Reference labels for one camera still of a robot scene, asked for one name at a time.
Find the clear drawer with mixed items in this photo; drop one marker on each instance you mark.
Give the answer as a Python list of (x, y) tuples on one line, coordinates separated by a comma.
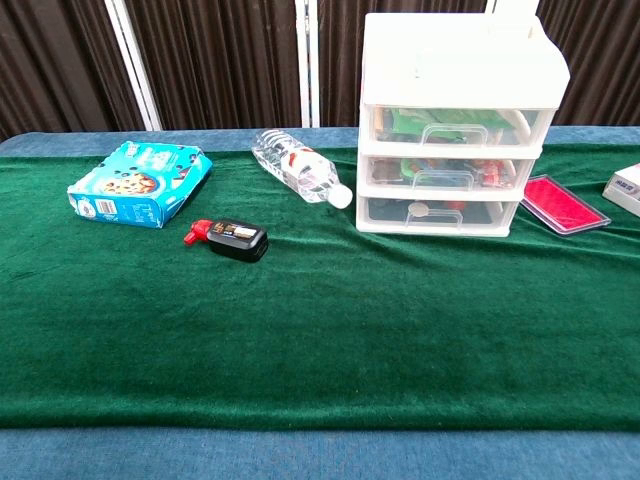
[(440, 180)]

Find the long patterned white box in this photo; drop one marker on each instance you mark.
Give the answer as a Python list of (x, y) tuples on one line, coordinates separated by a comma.
[(627, 190)]

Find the green flannel cloth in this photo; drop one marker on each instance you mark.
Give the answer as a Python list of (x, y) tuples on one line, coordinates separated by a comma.
[(300, 325)]

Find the clear plastic water bottle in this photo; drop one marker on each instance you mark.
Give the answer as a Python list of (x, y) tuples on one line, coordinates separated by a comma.
[(305, 170)]

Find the dark curtain folding screen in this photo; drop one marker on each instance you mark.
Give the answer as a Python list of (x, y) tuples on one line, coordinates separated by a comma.
[(225, 60)]

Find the clear drawer with green packets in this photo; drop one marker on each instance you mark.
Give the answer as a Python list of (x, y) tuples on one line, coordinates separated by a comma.
[(455, 134)]

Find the blue table cloth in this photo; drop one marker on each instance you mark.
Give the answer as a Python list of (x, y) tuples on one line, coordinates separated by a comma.
[(300, 455)]

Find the black ink bottle red cap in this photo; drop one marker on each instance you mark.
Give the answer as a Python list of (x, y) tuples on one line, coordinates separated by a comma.
[(235, 240)]

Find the green paper packet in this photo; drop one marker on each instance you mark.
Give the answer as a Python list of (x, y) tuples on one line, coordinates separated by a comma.
[(415, 120)]

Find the white plastic drawer unit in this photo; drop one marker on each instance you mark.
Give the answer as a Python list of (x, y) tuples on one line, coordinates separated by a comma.
[(450, 60)]

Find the red stamp pad clear case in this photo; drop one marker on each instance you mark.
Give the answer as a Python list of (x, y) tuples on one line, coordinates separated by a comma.
[(560, 205)]

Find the clear drawer with round disc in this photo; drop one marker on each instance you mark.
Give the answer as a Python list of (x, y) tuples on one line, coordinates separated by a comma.
[(450, 217)]

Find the blue cookie box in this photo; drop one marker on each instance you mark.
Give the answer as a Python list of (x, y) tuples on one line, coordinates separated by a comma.
[(140, 185)]

